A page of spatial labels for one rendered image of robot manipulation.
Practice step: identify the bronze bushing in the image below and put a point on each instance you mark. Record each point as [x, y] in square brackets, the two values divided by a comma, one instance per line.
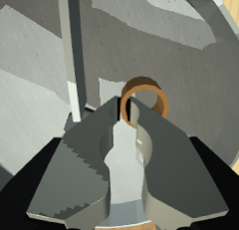
[143, 83]

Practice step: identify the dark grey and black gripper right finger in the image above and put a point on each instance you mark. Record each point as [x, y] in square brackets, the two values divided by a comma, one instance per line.
[185, 183]

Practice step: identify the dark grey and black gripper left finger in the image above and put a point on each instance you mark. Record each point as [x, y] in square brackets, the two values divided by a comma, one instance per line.
[67, 183]

